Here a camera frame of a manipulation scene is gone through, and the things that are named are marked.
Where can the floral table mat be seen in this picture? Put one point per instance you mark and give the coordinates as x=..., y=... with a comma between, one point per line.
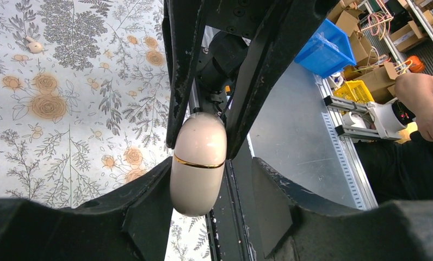
x=88, y=114

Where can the cardboard boxes in background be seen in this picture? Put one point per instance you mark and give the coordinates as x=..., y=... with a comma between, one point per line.
x=387, y=36

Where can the blue plastic bin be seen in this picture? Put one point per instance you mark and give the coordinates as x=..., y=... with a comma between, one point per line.
x=327, y=51

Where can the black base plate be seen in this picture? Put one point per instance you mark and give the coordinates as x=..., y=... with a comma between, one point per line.
x=233, y=230

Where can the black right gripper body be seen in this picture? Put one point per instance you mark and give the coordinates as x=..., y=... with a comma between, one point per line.
x=217, y=71

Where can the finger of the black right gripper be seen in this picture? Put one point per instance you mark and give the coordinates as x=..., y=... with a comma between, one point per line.
x=183, y=27
x=283, y=32

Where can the beige earbud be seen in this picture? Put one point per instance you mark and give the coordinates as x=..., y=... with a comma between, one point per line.
x=33, y=46

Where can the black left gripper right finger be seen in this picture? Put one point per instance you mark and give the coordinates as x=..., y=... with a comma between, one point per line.
x=297, y=224

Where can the person hand in background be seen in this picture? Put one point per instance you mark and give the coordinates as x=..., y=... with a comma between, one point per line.
x=424, y=120

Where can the yellow plastic basket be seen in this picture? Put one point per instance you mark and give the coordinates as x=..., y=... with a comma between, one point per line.
x=354, y=90

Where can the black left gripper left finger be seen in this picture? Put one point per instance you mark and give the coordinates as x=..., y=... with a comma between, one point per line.
x=128, y=223

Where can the beige earbud charging case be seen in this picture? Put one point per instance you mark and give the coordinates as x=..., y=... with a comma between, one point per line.
x=198, y=164

